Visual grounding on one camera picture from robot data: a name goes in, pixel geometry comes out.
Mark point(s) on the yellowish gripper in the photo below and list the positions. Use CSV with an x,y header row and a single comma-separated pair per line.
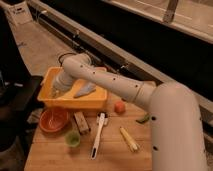
x,y
55,93

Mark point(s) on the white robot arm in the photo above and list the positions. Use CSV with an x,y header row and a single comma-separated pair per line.
x,y
176,126

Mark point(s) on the red bowl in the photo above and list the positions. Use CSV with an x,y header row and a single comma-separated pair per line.
x,y
63,119

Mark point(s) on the blue cloth in bin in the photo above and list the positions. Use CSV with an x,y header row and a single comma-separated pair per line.
x,y
86,89

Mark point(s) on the black chair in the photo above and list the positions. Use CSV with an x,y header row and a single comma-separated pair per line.
x,y
18,88

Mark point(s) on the wooden block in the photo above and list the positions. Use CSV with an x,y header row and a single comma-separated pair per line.
x,y
82,123

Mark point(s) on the yellow plastic bin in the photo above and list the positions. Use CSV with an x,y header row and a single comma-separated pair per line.
x,y
94,100

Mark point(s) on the green cup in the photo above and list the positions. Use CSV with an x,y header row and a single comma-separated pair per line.
x,y
72,138

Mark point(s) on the white brush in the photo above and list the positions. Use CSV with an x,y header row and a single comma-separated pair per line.
x,y
102,120

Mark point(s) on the orange tomato toy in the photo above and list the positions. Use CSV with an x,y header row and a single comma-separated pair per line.
x,y
119,107

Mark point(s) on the white box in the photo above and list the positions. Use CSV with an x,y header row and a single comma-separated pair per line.
x,y
19,13

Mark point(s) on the green pepper toy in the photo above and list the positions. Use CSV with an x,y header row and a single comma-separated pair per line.
x,y
144,119

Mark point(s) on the yellow corn toy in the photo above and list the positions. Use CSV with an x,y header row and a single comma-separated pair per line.
x,y
134,147

